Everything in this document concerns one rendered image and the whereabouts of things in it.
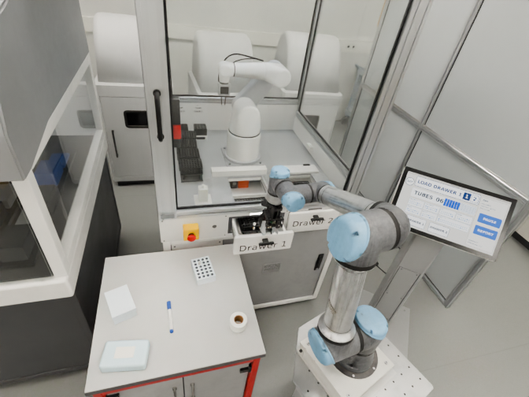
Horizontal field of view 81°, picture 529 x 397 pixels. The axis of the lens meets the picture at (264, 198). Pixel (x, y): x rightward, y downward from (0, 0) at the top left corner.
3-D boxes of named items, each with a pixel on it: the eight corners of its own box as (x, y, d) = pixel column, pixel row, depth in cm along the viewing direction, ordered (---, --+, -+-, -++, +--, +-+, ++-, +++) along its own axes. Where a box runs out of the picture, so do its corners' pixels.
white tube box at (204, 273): (215, 280, 141) (216, 276, 139) (197, 285, 138) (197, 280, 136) (208, 261, 150) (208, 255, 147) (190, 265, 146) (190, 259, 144)
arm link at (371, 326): (384, 348, 107) (400, 328, 99) (353, 361, 102) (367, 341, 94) (363, 318, 116) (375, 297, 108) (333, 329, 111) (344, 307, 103)
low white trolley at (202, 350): (247, 421, 164) (266, 353, 118) (120, 457, 147) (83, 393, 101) (228, 321, 207) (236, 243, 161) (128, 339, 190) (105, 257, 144)
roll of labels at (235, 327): (235, 335, 122) (236, 331, 119) (226, 322, 126) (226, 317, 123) (249, 327, 126) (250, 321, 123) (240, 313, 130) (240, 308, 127)
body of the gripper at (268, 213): (265, 230, 130) (269, 209, 123) (260, 217, 136) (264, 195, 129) (282, 228, 132) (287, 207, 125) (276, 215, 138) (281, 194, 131)
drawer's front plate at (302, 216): (334, 224, 174) (340, 209, 167) (286, 229, 165) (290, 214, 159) (334, 222, 175) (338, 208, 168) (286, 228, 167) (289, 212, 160)
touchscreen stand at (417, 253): (404, 374, 195) (499, 270, 133) (335, 342, 206) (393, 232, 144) (408, 311, 232) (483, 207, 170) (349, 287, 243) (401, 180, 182)
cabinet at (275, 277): (317, 303, 227) (349, 224, 179) (172, 329, 198) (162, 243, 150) (279, 217, 298) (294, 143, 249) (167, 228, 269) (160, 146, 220)
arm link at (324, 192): (434, 207, 80) (325, 173, 123) (402, 214, 76) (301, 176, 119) (428, 248, 84) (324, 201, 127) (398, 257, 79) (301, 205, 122)
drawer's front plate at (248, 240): (290, 248, 155) (294, 232, 148) (233, 254, 147) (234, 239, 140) (289, 245, 156) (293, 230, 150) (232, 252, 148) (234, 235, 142)
